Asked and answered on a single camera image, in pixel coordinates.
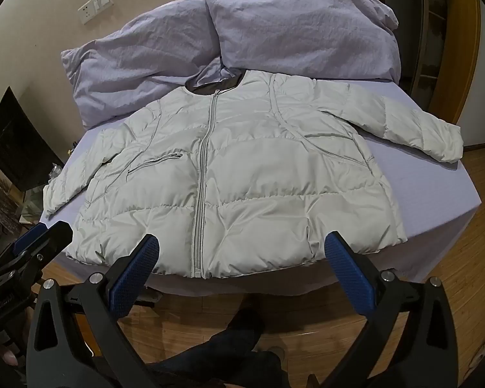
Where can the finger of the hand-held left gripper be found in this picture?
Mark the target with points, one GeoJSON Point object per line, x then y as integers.
{"type": "Point", "coordinates": [56, 236]}
{"type": "Point", "coordinates": [29, 236]}

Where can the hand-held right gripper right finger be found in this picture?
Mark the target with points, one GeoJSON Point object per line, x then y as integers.
{"type": "Point", "coordinates": [348, 277]}

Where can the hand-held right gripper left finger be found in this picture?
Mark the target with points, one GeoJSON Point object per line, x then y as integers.
{"type": "Point", "coordinates": [132, 277]}

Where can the light grey puffer jacket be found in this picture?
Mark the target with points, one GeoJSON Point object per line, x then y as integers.
{"type": "Point", "coordinates": [242, 178]}

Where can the person's left hand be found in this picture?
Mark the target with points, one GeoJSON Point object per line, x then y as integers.
{"type": "Point", "coordinates": [9, 356]}

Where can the glass side table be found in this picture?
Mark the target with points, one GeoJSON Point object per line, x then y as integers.
{"type": "Point", "coordinates": [32, 206]}

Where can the black flat screen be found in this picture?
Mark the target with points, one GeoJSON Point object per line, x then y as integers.
{"type": "Point", "coordinates": [18, 141]}

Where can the bed with purple sheet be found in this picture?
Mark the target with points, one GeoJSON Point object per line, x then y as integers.
{"type": "Point", "coordinates": [424, 182]}

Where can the person's leg in dark pants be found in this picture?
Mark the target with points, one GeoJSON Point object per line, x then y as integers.
{"type": "Point", "coordinates": [234, 355]}

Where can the purple pillow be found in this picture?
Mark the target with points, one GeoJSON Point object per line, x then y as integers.
{"type": "Point", "coordinates": [303, 28]}
{"type": "Point", "coordinates": [137, 68]}

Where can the wooden shelf unit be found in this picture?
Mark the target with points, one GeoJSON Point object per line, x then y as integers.
{"type": "Point", "coordinates": [435, 40]}

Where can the white wall socket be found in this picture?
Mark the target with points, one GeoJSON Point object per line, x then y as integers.
{"type": "Point", "coordinates": [86, 13]}

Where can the white light switch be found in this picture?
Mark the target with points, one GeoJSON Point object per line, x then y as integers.
{"type": "Point", "coordinates": [103, 1]}

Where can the wooden door frame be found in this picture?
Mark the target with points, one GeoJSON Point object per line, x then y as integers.
{"type": "Point", "coordinates": [464, 48]}

